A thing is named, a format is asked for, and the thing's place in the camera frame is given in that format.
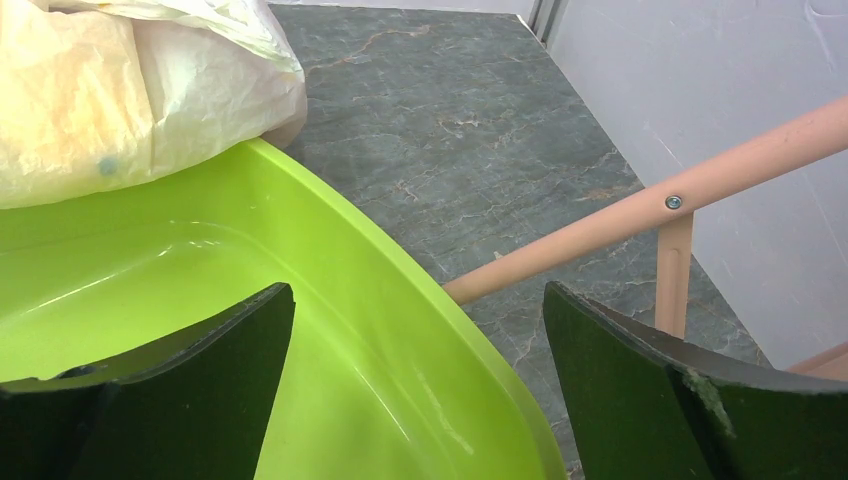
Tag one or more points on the pink music stand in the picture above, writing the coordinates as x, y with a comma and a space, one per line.
669, 207

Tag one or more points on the white plastic bag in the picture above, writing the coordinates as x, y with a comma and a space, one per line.
103, 95

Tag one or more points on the green plastic tray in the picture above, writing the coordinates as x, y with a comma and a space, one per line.
385, 378

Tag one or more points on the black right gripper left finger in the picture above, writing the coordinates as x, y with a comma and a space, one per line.
194, 404

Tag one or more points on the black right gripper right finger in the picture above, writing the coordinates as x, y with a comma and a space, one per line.
644, 404

